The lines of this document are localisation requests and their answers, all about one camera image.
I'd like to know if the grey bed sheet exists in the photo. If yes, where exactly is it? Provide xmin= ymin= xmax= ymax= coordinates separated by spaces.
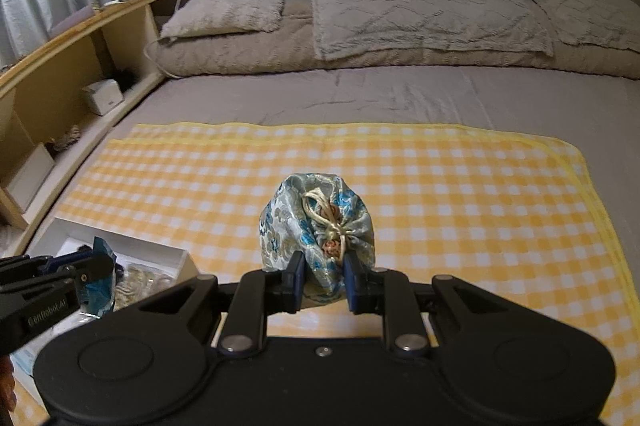
xmin=51 ymin=64 xmax=640 ymax=231

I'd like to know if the small quilted beige pillow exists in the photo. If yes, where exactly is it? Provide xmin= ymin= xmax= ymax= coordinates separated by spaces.
xmin=518 ymin=0 xmax=640 ymax=50

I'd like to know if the yellow checkered blanket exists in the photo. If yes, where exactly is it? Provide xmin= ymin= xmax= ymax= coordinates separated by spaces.
xmin=10 ymin=122 xmax=629 ymax=426

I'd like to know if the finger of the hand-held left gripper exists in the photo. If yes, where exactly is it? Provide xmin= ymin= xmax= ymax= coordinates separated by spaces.
xmin=45 ymin=250 xmax=118 ymax=307
xmin=0 ymin=254 xmax=51 ymax=291

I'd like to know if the clear bag of gold chain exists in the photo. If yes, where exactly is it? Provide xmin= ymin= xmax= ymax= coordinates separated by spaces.
xmin=112 ymin=263 xmax=177 ymax=309

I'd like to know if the dark fluffy item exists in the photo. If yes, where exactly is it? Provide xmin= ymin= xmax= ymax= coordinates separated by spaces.
xmin=112 ymin=68 xmax=139 ymax=92

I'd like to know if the blue floral brocade drawstring pouch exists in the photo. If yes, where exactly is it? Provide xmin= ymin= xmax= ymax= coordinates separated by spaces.
xmin=257 ymin=172 xmax=379 ymax=307

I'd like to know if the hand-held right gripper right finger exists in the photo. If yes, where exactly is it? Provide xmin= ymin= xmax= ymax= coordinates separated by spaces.
xmin=344 ymin=251 xmax=514 ymax=359

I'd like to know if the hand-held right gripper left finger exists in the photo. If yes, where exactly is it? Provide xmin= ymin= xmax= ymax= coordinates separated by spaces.
xmin=135 ymin=251 xmax=307 ymax=359

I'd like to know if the flat white box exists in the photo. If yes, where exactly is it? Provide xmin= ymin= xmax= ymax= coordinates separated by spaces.
xmin=7 ymin=143 xmax=56 ymax=213

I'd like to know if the teal packet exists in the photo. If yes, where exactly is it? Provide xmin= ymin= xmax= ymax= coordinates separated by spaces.
xmin=81 ymin=236 xmax=119 ymax=317

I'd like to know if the folded beige duvet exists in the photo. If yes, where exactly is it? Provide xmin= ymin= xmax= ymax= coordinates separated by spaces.
xmin=149 ymin=0 xmax=640 ymax=81

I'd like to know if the fluffy beige pillow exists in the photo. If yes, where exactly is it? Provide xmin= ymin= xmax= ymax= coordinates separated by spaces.
xmin=160 ymin=0 xmax=290 ymax=41

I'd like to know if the white cardboard box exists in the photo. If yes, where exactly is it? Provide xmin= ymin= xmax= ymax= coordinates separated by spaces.
xmin=10 ymin=217 xmax=202 ymax=374

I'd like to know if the large quilted beige pillow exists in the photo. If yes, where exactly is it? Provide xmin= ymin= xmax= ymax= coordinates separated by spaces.
xmin=311 ymin=0 xmax=557 ymax=60

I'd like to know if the white tissue box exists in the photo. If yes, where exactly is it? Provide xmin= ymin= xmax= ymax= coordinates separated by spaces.
xmin=81 ymin=80 xmax=125 ymax=117

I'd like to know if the beige rope bundle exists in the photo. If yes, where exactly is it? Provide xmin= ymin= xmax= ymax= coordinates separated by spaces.
xmin=50 ymin=125 xmax=84 ymax=153

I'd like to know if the wooden bedside shelf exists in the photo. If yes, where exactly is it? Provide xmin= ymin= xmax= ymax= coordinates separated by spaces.
xmin=0 ymin=0 xmax=199 ymax=257

